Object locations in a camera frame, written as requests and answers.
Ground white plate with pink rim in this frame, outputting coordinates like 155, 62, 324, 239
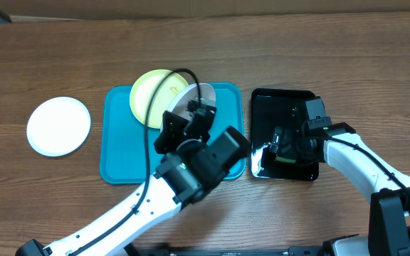
167, 83, 216, 120

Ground green yellow sponge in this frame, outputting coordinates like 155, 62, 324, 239
275, 156, 297, 164

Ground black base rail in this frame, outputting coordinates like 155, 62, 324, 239
125, 244, 331, 256

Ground black water tray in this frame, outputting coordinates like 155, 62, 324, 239
250, 88, 319, 181

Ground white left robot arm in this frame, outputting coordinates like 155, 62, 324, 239
16, 99, 251, 256

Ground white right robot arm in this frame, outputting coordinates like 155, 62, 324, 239
268, 120, 410, 255

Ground yellow-green plate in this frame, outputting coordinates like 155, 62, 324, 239
130, 69, 189, 129

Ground blue plastic tray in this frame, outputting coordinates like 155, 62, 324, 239
100, 82, 244, 184

